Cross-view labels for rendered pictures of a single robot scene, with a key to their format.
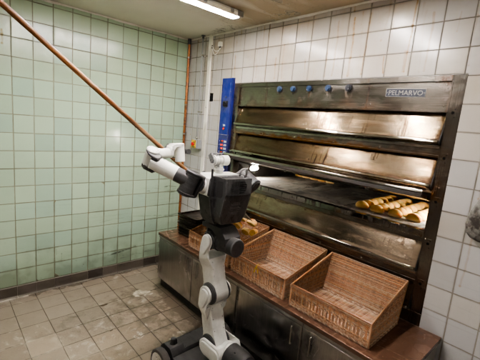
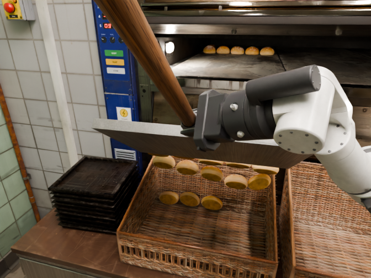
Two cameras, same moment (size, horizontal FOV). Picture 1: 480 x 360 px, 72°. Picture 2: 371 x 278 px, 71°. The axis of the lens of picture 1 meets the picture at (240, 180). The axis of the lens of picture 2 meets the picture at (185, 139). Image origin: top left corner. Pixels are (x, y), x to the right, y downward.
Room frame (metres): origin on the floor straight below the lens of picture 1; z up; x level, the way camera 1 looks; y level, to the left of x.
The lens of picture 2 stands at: (2.19, 0.58, 1.42)
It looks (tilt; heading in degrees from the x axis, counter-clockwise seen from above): 25 degrees down; 328
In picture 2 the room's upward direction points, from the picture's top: straight up
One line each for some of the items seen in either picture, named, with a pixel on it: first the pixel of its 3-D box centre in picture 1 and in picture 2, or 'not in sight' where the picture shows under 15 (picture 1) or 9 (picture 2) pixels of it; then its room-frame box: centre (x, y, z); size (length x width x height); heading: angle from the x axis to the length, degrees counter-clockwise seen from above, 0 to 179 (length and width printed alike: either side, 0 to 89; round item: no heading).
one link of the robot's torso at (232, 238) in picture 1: (223, 237); not in sight; (2.02, 0.07, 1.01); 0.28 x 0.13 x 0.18; 44
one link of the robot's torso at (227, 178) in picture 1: (223, 195); not in sight; (2.04, 0.10, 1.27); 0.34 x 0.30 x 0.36; 130
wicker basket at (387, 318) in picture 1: (347, 293); not in sight; (2.00, -0.75, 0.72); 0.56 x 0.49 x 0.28; 44
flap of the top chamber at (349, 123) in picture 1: (314, 120); not in sight; (2.63, -0.53, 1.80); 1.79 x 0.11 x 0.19; 43
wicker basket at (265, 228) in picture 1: (228, 236); (203, 205); (2.87, 0.06, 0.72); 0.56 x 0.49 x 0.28; 44
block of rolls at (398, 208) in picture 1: (401, 206); not in sight; (2.50, -1.25, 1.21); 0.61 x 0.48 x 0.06; 133
